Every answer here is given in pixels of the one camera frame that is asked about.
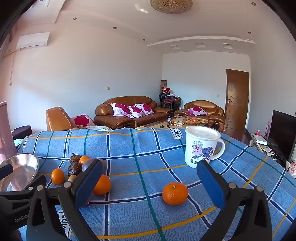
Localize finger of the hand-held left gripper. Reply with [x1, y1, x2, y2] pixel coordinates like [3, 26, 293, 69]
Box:
[0, 175, 47, 197]
[0, 163, 14, 178]

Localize low television stand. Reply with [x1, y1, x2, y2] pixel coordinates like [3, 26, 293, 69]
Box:
[248, 133, 292, 164]

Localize dark brown chair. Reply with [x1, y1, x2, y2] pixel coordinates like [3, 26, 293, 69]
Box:
[11, 126, 32, 140]

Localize red flower pillow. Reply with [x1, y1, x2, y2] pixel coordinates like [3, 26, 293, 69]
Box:
[70, 114, 93, 128]

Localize pink electric kettle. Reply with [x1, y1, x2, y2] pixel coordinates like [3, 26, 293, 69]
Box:
[0, 101, 17, 163]

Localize stainless steel bowl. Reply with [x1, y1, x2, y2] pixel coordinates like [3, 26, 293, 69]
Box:
[0, 153, 40, 192]

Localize stacked black chairs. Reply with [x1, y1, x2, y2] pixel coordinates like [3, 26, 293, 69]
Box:
[159, 91, 182, 111]

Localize blue plaid blanket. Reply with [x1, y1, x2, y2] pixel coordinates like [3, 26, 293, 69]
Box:
[14, 127, 296, 241]

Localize wooden coffee table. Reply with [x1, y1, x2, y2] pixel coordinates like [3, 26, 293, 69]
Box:
[135, 116, 208, 130]

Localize brown wooden door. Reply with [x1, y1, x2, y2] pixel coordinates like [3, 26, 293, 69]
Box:
[225, 69, 250, 141]

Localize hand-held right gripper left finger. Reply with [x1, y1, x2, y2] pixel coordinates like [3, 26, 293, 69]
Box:
[26, 158, 103, 241]

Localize golden ceiling lamp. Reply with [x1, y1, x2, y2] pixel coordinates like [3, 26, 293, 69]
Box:
[150, 0, 193, 14]

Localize white pillow with red flowers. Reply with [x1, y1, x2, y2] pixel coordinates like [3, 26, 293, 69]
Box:
[187, 107, 208, 116]
[134, 103, 155, 115]
[128, 105, 145, 118]
[110, 103, 133, 118]

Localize tan leather armchair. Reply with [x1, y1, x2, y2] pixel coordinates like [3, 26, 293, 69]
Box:
[46, 107, 95, 131]

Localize round orange mandarin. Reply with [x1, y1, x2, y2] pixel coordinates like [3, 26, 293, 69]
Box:
[92, 174, 112, 195]

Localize brown leather three-seat sofa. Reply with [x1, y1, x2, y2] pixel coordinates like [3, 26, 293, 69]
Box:
[94, 96, 174, 129]

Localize brown leather armchair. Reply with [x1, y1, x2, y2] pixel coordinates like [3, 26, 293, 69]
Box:
[174, 100, 226, 133]

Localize black television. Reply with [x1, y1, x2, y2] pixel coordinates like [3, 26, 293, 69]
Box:
[268, 110, 296, 164]

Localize air conditioner pipe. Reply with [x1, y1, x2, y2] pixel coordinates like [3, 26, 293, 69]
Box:
[9, 50, 17, 87]

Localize white flat box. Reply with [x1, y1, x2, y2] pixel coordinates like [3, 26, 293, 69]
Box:
[251, 134, 268, 146]

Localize large mandarin with stem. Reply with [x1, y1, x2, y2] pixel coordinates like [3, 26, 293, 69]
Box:
[162, 182, 188, 206]

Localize red round fruit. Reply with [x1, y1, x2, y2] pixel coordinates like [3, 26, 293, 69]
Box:
[82, 158, 95, 173]

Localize pile of snacks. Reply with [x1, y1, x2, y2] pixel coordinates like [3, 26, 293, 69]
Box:
[172, 117, 206, 127]

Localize white cartoon mug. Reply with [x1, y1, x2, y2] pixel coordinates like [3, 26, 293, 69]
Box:
[184, 126, 226, 169]

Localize white wall air conditioner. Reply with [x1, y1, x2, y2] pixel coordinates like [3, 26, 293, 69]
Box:
[16, 32, 51, 50]

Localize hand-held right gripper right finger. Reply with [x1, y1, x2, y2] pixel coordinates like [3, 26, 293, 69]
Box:
[196, 159, 273, 241]

